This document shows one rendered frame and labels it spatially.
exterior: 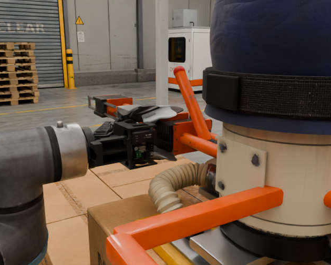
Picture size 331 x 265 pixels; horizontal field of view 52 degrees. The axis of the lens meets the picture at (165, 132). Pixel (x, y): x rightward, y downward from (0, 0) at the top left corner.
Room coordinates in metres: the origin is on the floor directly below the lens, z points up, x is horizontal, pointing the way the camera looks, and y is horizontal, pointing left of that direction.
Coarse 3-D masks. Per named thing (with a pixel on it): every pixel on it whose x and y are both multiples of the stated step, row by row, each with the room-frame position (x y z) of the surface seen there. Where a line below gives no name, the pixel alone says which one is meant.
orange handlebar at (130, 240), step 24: (192, 144) 0.55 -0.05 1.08; (216, 144) 0.52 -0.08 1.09; (240, 192) 0.33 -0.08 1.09; (264, 192) 0.33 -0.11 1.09; (168, 216) 0.28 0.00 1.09; (192, 216) 0.28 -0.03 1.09; (216, 216) 0.30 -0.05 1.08; (240, 216) 0.31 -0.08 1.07; (120, 240) 0.24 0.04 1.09; (144, 240) 0.26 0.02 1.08; (168, 240) 0.27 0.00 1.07; (120, 264) 0.22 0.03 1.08; (144, 264) 0.21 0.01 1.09
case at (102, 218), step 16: (176, 192) 0.64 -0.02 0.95; (192, 192) 0.64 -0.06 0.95; (96, 208) 0.57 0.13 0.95; (112, 208) 0.57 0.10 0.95; (128, 208) 0.57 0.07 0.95; (144, 208) 0.57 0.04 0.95; (96, 224) 0.53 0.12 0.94; (112, 224) 0.51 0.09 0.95; (96, 240) 0.53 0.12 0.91; (96, 256) 0.54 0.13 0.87
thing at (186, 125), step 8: (160, 120) 0.65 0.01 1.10; (168, 120) 0.66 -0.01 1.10; (176, 120) 0.66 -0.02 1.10; (184, 120) 0.66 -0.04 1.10; (208, 120) 0.62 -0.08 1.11; (160, 128) 0.61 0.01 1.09; (168, 128) 0.59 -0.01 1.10; (176, 128) 0.58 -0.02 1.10; (184, 128) 0.59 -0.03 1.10; (192, 128) 0.60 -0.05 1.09; (208, 128) 0.62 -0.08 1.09; (160, 136) 0.63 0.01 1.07; (168, 136) 0.60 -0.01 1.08; (176, 136) 0.58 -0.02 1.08; (160, 144) 0.61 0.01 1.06; (168, 144) 0.59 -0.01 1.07; (176, 144) 0.58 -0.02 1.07; (176, 152) 0.58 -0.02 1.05; (184, 152) 0.59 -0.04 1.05
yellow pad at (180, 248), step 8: (200, 232) 0.42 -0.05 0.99; (176, 240) 0.43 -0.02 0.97; (184, 240) 0.43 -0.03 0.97; (152, 248) 0.44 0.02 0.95; (160, 248) 0.42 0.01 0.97; (168, 248) 0.41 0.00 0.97; (176, 248) 0.41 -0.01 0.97; (184, 248) 0.41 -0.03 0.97; (160, 256) 0.42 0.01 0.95; (168, 256) 0.40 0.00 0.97; (176, 256) 0.40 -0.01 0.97; (184, 256) 0.39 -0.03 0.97; (192, 256) 0.39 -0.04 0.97; (200, 256) 0.39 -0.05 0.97; (168, 264) 0.40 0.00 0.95; (176, 264) 0.38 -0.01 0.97; (184, 264) 0.38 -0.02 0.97; (192, 264) 0.38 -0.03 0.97; (200, 264) 0.37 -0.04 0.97; (208, 264) 0.37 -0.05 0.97
